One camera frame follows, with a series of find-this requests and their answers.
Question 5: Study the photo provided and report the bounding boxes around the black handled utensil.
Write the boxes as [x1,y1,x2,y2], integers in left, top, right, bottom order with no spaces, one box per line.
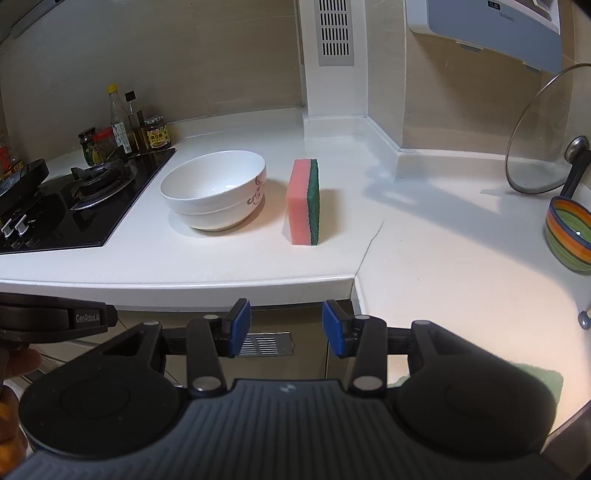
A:
[560,136,591,199]

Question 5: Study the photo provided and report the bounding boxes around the dark bottle black cap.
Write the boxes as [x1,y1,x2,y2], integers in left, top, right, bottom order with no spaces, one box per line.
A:
[124,91,149,153]

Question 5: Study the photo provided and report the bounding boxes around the black glass gas stove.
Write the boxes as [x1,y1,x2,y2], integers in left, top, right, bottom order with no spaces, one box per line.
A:
[0,147,177,254]

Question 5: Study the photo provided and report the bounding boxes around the glass pot lid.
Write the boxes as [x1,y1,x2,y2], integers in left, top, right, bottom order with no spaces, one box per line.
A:
[505,64,591,195]

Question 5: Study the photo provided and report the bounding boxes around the black pan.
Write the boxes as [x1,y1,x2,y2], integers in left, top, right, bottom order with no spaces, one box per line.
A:
[0,159,50,215]

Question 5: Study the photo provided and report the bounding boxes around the white and blue wall appliance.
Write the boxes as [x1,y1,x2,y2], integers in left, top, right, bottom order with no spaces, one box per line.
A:
[406,0,561,75]

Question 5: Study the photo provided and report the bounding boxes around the clear bottle yellow cap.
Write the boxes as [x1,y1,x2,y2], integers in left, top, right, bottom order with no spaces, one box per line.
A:
[107,84,134,158]

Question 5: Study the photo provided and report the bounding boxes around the pink and green sponge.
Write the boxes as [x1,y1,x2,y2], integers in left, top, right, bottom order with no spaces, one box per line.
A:
[285,159,321,246]

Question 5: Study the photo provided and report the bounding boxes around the stove burner grate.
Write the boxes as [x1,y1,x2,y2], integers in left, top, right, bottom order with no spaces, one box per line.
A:
[62,159,139,210]

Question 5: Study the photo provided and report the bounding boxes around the white bowl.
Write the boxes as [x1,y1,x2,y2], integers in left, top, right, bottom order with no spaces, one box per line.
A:
[160,150,267,232]

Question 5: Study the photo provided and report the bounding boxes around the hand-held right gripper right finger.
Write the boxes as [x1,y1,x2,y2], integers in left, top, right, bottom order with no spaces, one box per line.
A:
[322,299,472,399]

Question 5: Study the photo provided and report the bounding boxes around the grey vent grille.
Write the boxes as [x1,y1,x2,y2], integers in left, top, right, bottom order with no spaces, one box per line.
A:
[316,0,356,66]

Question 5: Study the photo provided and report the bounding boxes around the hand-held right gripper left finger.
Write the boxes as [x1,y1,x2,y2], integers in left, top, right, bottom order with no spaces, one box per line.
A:
[99,298,253,399]

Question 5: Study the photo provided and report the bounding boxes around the person's left hand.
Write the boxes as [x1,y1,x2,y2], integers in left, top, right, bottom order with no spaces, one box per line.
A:
[0,347,43,468]

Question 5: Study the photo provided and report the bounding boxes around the yellow label jar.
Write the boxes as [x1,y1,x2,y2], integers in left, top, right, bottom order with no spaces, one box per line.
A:
[144,115,172,151]

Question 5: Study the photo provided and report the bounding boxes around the striped bowl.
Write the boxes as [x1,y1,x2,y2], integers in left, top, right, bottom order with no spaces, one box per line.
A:
[545,196,591,274]

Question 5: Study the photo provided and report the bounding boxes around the red lid jar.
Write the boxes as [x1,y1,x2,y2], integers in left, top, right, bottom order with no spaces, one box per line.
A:
[92,129,122,164]

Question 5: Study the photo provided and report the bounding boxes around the small dark jar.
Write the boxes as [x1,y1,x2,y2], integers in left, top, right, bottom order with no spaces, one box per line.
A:
[78,127,98,166]

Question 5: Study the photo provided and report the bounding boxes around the green cloth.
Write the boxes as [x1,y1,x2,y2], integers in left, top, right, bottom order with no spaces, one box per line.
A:
[388,362,564,418]

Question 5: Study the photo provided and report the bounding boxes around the metal cabinet vent grille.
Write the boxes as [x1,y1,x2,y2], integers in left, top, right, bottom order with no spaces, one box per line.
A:
[240,332,295,357]

